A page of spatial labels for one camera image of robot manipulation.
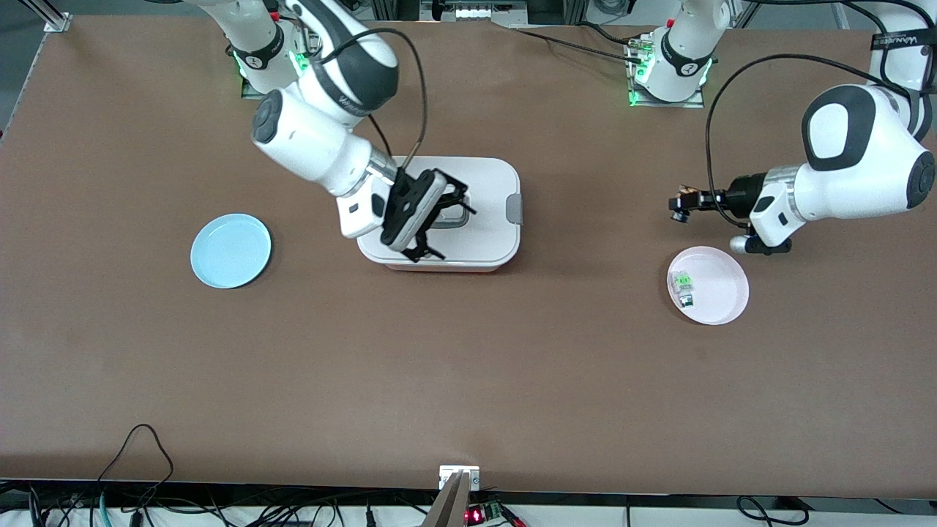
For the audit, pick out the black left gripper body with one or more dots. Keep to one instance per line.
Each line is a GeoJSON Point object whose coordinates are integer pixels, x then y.
{"type": "Point", "coordinates": [742, 189]}

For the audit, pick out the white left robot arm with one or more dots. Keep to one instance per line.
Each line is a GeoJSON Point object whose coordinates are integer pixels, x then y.
{"type": "Point", "coordinates": [864, 168]}

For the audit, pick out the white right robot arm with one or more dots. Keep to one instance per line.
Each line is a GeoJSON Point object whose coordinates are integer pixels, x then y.
{"type": "Point", "coordinates": [315, 143]}

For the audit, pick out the white lidded storage box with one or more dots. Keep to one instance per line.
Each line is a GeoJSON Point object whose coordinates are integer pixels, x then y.
{"type": "Point", "coordinates": [487, 190]}

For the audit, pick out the pale pink round plate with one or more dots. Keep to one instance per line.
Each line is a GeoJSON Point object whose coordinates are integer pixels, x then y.
{"type": "Point", "coordinates": [721, 289]}

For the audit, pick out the light blue round plate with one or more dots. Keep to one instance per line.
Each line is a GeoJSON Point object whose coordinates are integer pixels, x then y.
{"type": "Point", "coordinates": [230, 251]}

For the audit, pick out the grey aluminium profile bar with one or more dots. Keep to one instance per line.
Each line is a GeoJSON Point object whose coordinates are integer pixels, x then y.
{"type": "Point", "coordinates": [448, 505]}

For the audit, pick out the circuit board with red light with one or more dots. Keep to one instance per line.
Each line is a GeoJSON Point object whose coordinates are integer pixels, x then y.
{"type": "Point", "coordinates": [483, 512]}

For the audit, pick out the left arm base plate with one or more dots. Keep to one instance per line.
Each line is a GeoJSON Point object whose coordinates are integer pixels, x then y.
{"type": "Point", "coordinates": [692, 99]}

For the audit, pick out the green and white switch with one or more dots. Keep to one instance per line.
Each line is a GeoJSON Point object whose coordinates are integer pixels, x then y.
{"type": "Point", "coordinates": [684, 288]}

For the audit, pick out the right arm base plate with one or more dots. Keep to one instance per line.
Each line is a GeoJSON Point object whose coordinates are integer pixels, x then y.
{"type": "Point", "coordinates": [252, 89]}

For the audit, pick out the silver metal bracket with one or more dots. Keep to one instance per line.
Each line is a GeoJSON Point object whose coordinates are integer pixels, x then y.
{"type": "Point", "coordinates": [448, 476]}

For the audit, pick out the aluminium frame corner post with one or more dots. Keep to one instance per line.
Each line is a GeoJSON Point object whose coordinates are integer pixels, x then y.
{"type": "Point", "coordinates": [55, 18]}

